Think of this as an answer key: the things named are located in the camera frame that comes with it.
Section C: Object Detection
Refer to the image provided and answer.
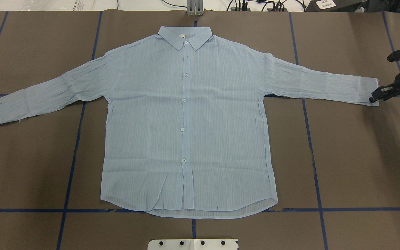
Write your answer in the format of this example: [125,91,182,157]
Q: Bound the light blue button-up shirt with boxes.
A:
[0,26,379,219]

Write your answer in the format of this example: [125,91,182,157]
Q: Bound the black box with label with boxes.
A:
[305,0,369,13]

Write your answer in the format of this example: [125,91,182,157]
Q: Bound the black cables at table edge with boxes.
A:
[162,0,306,13]

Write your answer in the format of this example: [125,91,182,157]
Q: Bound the grey aluminium frame post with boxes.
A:
[187,0,204,16]

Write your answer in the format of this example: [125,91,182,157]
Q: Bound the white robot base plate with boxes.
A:
[147,239,239,250]

